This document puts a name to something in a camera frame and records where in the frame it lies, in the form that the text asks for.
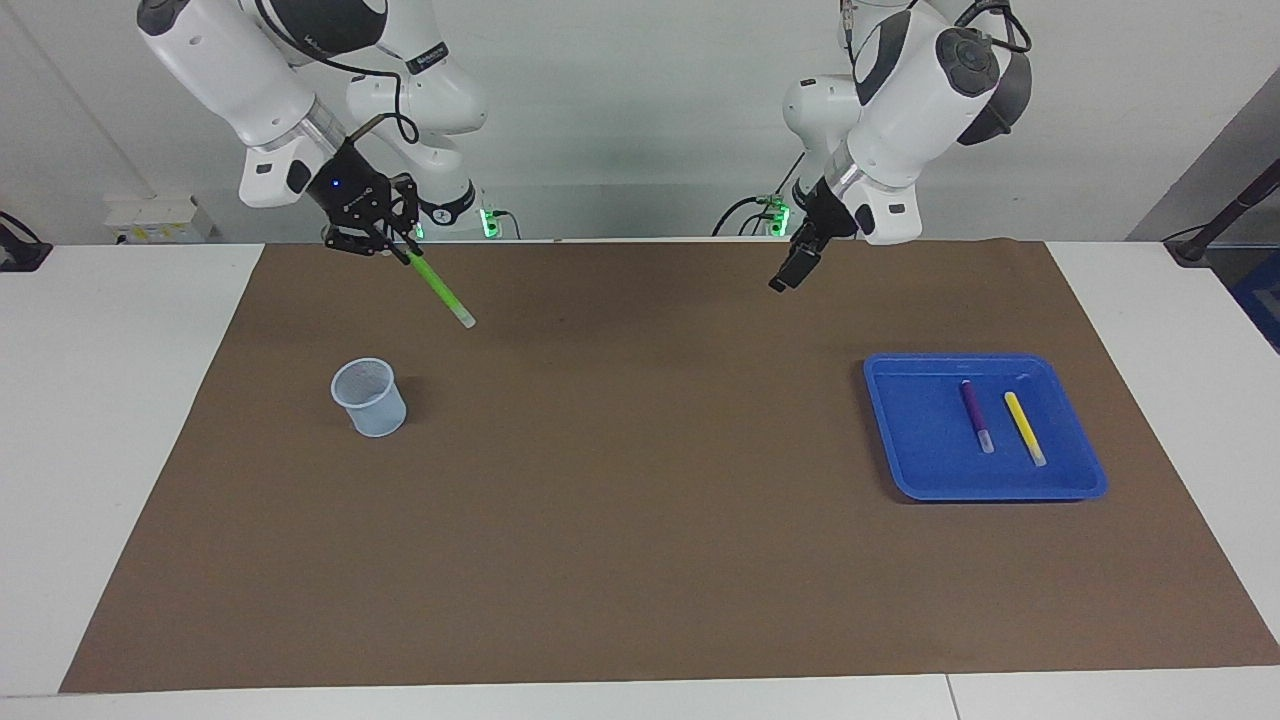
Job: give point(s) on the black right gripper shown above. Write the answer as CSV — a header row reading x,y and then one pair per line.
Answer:
x,y
350,190

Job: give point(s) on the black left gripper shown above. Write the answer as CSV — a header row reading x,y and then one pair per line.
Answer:
x,y
828,212

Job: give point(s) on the green pen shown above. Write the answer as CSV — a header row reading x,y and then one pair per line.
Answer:
x,y
440,290

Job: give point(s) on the purple pen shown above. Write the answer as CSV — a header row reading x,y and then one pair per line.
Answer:
x,y
977,415

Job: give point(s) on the yellow pen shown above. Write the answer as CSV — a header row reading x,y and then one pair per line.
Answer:
x,y
1025,428

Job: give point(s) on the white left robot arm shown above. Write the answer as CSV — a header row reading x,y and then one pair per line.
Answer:
x,y
920,100

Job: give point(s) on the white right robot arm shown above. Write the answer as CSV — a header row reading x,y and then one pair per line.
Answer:
x,y
230,70

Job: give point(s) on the blue plastic tray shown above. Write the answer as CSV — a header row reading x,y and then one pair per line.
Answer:
x,y
920,450

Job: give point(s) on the clear plastic cup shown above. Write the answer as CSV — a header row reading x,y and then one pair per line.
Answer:
x,y
378,415

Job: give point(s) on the white socket box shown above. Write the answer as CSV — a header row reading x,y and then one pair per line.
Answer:
x,y
150,220

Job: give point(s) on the brown table mat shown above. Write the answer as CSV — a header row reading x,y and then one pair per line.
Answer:
x,y
640,550

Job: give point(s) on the black stand pole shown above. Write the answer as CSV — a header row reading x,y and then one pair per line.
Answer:
x,y
1195,245

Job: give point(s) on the black clamp mount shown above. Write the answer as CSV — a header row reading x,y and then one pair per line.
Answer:
x,y
20,255

